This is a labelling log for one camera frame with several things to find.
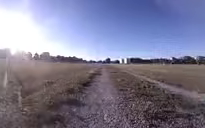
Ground dry brown grass field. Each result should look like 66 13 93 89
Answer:
0 59 205 128

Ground row of trees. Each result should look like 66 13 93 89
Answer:
0 48 205 66

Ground pale pole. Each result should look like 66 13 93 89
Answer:
2 53 10 89

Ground grey gravel dirt path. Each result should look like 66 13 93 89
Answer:
58 65 148 128

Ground white building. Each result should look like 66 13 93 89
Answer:
118 57 132 65

